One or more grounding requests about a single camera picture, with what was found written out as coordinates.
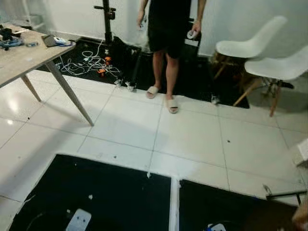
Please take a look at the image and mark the black bar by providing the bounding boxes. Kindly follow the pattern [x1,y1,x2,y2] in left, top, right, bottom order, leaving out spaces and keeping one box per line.
[266,191,308,201]

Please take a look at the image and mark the black gadget with blue cable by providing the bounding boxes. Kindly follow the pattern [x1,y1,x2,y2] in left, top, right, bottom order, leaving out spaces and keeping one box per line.
[0,27,25,51]

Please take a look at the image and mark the small grey box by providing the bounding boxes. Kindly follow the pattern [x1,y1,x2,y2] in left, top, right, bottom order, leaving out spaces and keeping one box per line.
[42,34,59,48]

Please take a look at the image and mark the black floor mat white edged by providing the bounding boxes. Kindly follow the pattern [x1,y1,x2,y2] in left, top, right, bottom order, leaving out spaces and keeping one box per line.
[9,154,173,231]
[179,179,308,231]

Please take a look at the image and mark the light wooden table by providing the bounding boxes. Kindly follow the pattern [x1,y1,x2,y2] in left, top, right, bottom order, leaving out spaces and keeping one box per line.
[0,24,95,127]

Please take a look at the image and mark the white and blue device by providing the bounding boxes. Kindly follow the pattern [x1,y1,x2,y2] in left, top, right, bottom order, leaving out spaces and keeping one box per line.
[53,37,73,47]

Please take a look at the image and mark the small orange device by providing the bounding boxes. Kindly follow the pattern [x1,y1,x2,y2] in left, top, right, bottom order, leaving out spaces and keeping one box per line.
[97,56,113,77]

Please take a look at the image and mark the white plug adapters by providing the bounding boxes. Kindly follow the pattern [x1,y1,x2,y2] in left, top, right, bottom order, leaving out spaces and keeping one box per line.
[114,79,136,92]

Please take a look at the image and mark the tangled white cables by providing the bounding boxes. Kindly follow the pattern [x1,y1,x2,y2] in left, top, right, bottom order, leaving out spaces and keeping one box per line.
[54,40,122,78]

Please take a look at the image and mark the black tripod stand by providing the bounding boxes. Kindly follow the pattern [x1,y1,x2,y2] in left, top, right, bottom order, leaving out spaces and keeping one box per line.
[94,0,117,45]

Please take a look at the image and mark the large black floor mat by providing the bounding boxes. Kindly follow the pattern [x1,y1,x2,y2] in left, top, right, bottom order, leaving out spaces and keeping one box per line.
[36,38,250,109]

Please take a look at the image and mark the beige slipper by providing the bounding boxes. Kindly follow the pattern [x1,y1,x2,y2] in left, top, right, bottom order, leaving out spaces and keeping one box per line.
[166,98,180,114]
[146,86,160,99]

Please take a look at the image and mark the white box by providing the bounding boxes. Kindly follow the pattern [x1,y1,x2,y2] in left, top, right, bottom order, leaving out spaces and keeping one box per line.
[291,139,308,167]

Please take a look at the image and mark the white shell chair wooden legs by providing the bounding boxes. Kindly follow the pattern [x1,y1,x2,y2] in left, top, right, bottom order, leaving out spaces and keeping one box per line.
[213,16,288,80]
[233,45,308,117]

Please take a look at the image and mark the person in black clothes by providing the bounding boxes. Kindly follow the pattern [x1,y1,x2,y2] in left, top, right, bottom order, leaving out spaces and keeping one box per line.
[136,0,207,114]

